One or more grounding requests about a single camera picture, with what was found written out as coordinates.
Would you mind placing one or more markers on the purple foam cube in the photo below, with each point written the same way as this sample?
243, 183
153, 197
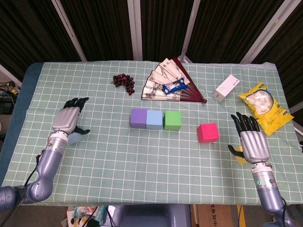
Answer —
139, 118

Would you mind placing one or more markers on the painted paper folding fan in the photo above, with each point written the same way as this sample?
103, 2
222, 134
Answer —
156, 78

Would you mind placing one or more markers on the colourful printed bag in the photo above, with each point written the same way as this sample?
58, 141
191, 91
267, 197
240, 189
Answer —
82, 215

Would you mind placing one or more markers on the brown cardboard box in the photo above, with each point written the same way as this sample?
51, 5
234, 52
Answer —
213, 216

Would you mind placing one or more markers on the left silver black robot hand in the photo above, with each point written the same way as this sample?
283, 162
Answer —
66, 118

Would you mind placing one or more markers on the green checked tablecloth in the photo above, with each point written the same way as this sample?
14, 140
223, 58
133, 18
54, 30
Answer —
142, 170

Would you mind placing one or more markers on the dark red grape bunch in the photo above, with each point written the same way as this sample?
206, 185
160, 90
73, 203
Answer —
123, 81

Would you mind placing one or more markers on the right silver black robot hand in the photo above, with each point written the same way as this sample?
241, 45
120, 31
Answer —
254, 146

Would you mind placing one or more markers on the green foam cube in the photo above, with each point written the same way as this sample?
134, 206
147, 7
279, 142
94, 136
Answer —
172, 120

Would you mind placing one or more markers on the dark pleated curtain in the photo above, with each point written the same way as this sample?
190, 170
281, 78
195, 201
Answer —
104, 26

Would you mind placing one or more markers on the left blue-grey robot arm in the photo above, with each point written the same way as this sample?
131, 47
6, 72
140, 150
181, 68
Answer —
47, 165

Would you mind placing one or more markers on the blue snack wrapper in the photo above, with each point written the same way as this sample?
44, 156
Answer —
174, 85

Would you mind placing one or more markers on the white metal frame post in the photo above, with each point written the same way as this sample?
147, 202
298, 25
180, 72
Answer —
190, 30
135, 28
68, 30
267, 30

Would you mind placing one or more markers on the white cardboard box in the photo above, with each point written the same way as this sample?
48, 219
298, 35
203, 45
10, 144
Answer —
226, 88

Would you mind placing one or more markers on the yellow foam cube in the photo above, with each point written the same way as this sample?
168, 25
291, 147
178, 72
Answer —
241, 160

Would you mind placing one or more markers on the light blue foam cube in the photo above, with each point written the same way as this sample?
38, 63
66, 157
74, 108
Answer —
154, 120
74, 139

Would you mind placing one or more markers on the red foam cube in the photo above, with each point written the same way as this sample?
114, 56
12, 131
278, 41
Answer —
207, 133

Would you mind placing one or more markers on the blue padded table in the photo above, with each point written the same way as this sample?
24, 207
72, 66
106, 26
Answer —
21, 99

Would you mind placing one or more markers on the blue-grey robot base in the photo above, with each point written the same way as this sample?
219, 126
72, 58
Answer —
151, 216

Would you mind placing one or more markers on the yellow snack bag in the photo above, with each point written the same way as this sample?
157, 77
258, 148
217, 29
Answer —
272, 111

